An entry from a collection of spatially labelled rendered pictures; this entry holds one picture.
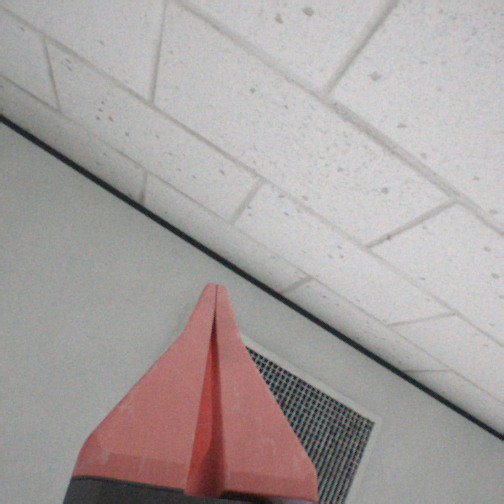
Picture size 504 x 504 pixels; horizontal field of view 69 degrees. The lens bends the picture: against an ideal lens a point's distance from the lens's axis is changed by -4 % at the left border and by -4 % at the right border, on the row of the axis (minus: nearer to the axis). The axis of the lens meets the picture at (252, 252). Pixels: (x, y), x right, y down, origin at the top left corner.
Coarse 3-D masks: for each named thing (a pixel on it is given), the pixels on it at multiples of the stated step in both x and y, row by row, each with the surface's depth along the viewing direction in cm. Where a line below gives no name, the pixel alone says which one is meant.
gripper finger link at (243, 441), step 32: (224, 288) 13; (224, 320) 12; (224, 352) 10; (224, 384) 9; (256, 384) 9; (224, 416) 8; (256, 416) 8; (224, 448) 7; (256, 448) 8; (288, 448) 8; (192, 480) 10; (224, 480) 7; (256, 480) 7; (288, 480) 7
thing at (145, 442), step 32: (192, 320) 11; (192, 352) 10; (160, 384) 8; (192, 384) 9; (128, 416) 7; (160, 416) 8; (192, 416) 8; (96, 448) 7; (128, 448) 7; (160, 448) 7; (192, 448) 7; (96, 480) 6; (128, 480) 6; (160, 480) 6
